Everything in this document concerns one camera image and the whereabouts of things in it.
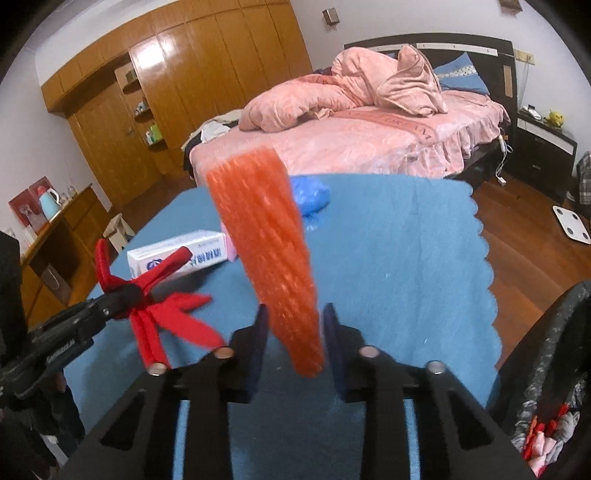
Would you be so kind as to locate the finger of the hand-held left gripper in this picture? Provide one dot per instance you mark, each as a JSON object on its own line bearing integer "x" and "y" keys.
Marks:
{"x": 122, "y": 300}

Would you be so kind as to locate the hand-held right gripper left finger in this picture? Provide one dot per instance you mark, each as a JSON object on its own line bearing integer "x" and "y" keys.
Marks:
{"x": 258, "y": 350}

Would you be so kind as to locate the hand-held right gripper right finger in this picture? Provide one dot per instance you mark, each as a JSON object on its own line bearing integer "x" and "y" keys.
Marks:
{"x": 334, "y": 355}

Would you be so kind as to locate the orange foam net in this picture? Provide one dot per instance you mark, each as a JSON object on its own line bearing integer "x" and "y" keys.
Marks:
{"x": 268, "y": 240}

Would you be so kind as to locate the black-lined trash bin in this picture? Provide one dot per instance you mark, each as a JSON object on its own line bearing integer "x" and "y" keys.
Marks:
{"x": 549, "y": 350}

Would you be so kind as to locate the small wooden stool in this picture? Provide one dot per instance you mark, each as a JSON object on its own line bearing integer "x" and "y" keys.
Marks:
{"x": 117, "y": 233}

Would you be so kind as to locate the brown paper bag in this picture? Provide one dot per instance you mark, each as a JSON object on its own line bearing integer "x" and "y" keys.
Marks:
{"x": 55, "y": 284}

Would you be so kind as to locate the wooden sideboard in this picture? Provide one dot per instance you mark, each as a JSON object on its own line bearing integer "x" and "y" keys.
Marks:
{"x": 69, "y": 249}

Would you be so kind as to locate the white cardboard box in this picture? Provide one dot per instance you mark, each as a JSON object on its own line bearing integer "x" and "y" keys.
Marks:
{"x": 184, "y": 254}

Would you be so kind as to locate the dark clothing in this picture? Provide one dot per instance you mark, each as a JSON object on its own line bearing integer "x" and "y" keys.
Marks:
{"x": 23, "y": 438}

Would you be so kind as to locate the blue scalloped table cloth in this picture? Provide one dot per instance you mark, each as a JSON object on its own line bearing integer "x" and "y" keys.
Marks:
{"x": 397, "y": 286}

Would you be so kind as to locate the small pink packet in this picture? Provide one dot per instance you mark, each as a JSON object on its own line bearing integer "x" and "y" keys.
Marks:
{"x": 228, "y": 242}

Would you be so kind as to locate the light blue kettle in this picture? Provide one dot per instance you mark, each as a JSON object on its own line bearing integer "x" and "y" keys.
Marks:
{"x": 50, "y": 205}

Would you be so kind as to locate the crumpled blue plastic bag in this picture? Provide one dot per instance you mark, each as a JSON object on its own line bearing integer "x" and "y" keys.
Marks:
{"x": 311, "y": 196}

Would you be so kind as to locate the pale clothes pile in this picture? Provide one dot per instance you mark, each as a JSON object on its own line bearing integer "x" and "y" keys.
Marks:
{"x": 214, "y": 129}

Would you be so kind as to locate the bed with pink sheet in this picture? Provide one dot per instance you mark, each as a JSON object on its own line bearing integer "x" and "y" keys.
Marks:
{"x": 360, "y": 138}

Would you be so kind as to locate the wooden wardrobe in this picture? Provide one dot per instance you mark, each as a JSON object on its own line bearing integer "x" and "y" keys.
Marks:
{"x": 184, "y": 78}

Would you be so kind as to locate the pink duvet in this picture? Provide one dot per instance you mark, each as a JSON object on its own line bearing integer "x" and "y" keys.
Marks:
{"x": 323, "y": 97}

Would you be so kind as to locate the white power strip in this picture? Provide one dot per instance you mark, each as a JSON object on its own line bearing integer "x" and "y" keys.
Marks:
{"x": 502, "y": 147}

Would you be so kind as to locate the white bathroom scale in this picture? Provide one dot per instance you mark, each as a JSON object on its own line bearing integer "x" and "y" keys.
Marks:
{"x": 575, "y": 224}

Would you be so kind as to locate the dark nightstand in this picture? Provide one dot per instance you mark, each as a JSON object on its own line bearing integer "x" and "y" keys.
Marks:
{"x": 538, "y": 157}

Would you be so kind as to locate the plaid shirt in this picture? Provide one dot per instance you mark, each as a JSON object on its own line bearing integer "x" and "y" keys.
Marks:
{"x": 584, "y": 180}

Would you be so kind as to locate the large blue pillow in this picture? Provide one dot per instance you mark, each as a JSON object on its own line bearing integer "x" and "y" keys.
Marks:
{"x": 461, "y": 74}

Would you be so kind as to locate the yellow plush toy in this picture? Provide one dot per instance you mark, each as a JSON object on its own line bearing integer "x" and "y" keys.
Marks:
{"x": 554, "y": 118}

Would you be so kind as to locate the dark wooden headboard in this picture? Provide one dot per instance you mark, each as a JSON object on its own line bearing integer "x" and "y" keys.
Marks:
{"x": 501, "y": 64}

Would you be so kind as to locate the small wall lamp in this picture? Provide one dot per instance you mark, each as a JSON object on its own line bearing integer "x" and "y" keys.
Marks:
{"x": 330, "y": 14}

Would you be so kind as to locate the wall socket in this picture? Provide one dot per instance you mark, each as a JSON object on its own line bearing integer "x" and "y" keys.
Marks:
{"x": 524, "y": 57}

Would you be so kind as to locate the large wall lamp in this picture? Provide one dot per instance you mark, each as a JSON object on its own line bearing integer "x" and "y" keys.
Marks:
{"x": 509, "y": 2}

